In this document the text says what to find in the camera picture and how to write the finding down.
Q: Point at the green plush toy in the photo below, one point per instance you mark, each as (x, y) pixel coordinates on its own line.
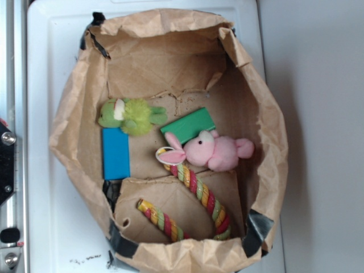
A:
(133, 116)

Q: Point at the green rectangular block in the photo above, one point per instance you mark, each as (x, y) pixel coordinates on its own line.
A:
(189, 126)

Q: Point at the brown paper bag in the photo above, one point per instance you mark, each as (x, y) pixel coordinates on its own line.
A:
(182, 60)

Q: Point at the metal rail frame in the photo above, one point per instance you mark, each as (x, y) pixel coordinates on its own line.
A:
(14, 253)

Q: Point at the pink plush bunny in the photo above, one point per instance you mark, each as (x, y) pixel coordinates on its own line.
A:
(209, 149)

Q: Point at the blue rectangular block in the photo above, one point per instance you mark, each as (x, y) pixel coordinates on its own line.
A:
(116, 158)

